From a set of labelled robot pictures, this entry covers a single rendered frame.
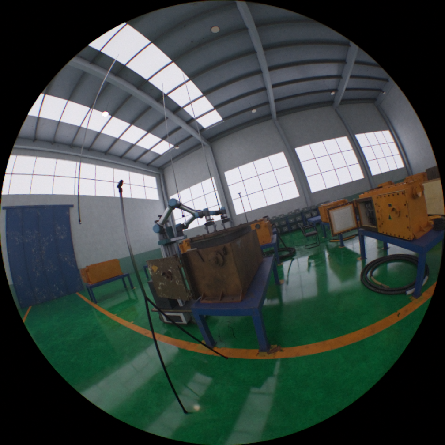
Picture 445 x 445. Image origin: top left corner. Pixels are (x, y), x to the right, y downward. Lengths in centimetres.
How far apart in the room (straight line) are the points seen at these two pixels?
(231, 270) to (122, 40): 826
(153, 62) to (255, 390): 930
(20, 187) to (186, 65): 1068
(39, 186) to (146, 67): 834
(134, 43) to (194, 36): 238
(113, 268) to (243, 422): 595
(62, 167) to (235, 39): 1164
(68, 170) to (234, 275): 1123
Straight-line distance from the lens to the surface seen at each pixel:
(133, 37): 783
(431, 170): 1162
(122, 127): 1075
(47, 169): 1142
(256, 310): 142
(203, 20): 784
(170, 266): 182
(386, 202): 244
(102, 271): 615
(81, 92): 925
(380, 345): 179
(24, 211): 1025
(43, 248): 970
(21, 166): 1165
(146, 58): 811
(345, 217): 320
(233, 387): 160
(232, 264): 150
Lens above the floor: 138
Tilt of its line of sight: 3 degrees up
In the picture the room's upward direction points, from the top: 15 degrees counter-clockwise
